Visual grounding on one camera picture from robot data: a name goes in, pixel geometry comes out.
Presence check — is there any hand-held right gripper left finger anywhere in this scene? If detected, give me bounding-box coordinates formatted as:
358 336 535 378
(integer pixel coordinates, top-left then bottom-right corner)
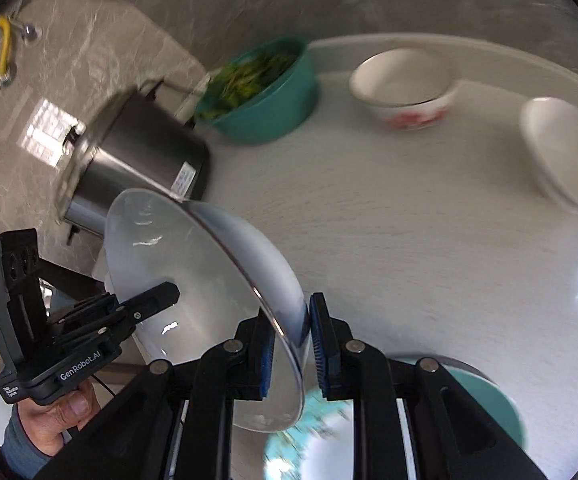
34 307 276 480

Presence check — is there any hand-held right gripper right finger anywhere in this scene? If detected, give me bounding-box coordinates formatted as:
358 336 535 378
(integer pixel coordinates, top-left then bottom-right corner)
309 292 550 480

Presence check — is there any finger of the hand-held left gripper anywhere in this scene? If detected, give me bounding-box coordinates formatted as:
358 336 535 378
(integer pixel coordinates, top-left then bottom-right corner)
39 259 114 311
49 282 180 346

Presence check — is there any white plate dark rim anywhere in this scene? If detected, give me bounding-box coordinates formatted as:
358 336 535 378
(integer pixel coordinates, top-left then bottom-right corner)
104 189 310 433

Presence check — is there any teal floral deep plate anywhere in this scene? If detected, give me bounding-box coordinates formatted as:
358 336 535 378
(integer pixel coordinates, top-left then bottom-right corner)
264 357 524 480

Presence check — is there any white bowl red flower print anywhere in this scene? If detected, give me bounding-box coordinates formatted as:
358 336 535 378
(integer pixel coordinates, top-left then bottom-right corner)
349 50 462 133

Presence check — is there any small white bowl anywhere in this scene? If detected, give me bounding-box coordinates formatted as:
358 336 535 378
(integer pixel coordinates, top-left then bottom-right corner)
519 97 578 216

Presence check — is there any person's left forearm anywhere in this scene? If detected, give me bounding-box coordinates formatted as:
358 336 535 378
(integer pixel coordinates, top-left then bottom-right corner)
0 402 52 480

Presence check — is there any person's left hand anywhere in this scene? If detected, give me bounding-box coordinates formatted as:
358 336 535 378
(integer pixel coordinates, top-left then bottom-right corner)
16 379 102 457

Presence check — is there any steel rice cooker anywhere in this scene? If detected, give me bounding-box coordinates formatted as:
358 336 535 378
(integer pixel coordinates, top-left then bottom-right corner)
54 87 212 236

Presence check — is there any green bowl of greens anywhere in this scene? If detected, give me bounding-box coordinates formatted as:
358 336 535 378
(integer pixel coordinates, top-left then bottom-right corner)
194 37 320 146

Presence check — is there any yellow gas hose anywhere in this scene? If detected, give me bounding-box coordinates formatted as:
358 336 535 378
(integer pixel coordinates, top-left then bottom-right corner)
0 15 17 88

